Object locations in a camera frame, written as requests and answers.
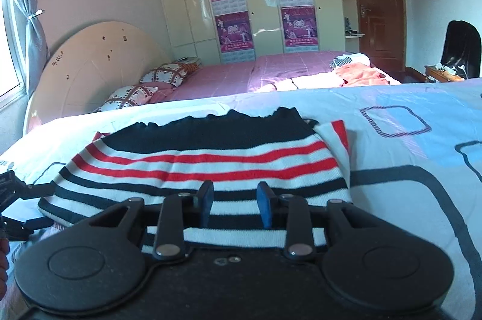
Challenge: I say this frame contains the wooden side table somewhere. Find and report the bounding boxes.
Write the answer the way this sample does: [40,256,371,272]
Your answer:
[425,64,465,83]

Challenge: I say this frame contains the light blue printed blanket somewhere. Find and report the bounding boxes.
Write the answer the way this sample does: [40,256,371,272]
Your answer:
[0,78,482,306]

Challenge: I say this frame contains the pink bed sheet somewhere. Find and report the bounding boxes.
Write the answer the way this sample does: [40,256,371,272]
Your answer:
[151,50,402,102]

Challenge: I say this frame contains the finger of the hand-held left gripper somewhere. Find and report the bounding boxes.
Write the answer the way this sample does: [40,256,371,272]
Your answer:
[17,182,57,200]
[0,213,53,241]

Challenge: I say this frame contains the window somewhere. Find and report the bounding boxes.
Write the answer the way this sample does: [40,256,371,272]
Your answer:
[0,0,29,106]

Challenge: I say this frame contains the striped knit sweater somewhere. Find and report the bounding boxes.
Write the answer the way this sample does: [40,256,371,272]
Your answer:
[38,108,352,255]

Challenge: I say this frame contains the beige round headboard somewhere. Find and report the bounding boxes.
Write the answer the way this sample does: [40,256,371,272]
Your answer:
[23,21,172,134]

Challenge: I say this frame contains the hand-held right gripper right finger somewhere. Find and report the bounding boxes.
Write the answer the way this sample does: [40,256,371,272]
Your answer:
[256,182,377,262]

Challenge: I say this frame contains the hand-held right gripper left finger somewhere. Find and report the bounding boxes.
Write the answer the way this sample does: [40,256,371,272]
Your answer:
[88,180,215,262]

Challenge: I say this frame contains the checked heart print pillow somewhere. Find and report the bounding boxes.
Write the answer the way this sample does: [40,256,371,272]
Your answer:
[94,85,159,113]
[140,63,200,85]

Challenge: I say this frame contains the black white striped cloth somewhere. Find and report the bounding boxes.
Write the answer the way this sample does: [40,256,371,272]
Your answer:
[330,56,355,69]

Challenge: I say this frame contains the person's left hand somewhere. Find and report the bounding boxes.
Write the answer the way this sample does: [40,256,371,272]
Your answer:
[0,241,10,298]

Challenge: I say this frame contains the orange cloth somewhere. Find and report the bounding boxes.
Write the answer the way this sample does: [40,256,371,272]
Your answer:
[333,63,392,86]

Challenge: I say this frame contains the black chair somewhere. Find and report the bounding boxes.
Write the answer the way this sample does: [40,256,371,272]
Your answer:
[441,20,482,79]

